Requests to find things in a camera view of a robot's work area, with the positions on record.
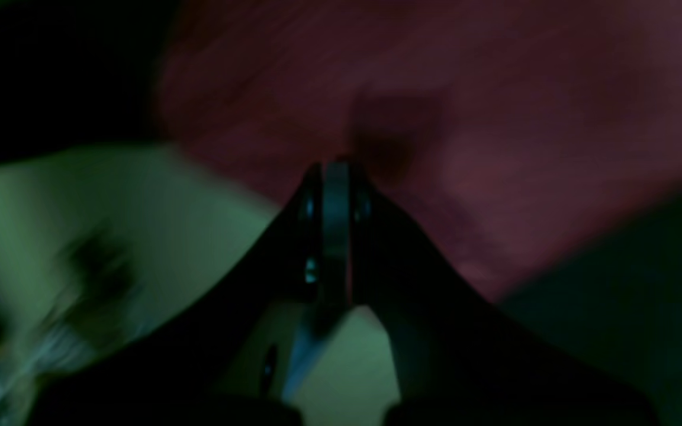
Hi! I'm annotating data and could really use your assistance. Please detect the black table cloth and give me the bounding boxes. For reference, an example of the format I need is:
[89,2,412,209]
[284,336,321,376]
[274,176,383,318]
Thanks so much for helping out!
[0,1,682,425]

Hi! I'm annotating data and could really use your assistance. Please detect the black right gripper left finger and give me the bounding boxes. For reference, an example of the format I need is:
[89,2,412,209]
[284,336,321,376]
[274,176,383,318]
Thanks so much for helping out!
[27,163,323,425]

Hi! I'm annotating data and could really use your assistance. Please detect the red long-sleeve shirt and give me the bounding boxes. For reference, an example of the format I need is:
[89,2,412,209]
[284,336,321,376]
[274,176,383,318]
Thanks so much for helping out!
[159,1,682,301]

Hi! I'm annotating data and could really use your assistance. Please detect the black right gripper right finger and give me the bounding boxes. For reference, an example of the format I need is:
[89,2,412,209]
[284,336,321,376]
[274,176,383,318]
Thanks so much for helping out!
[335,162,655,425]

